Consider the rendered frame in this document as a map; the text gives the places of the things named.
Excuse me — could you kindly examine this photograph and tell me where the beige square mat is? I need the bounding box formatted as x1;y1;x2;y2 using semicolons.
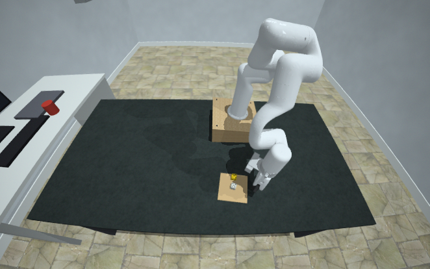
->
218;173;247;203

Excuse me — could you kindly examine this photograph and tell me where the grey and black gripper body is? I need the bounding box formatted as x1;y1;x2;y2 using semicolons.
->
253;172;272;190

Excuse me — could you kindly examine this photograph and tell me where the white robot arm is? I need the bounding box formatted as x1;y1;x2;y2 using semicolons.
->
227;18;323;179

